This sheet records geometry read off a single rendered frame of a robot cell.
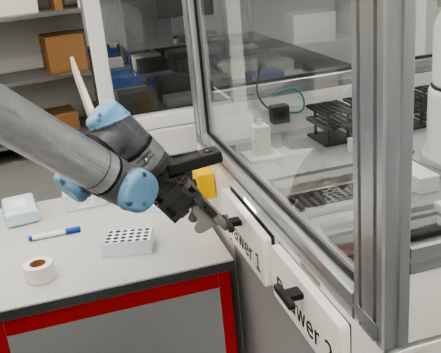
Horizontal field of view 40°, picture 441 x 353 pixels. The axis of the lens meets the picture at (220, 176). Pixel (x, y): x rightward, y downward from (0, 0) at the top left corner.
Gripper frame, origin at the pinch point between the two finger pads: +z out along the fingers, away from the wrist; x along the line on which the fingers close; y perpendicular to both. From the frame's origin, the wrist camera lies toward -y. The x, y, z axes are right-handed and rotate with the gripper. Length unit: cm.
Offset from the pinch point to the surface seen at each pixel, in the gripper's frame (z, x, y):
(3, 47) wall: -29, -414, 58
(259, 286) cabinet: 17.3, 2.4, 4.3
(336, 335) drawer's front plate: 3.2, 44.9, -3.3
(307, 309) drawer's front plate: 5.0, 34.2, -2.0
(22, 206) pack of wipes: -16, -58, 43
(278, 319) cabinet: 18.4, 14.1, 5.1
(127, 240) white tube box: -0.7, -24.6, 22.3
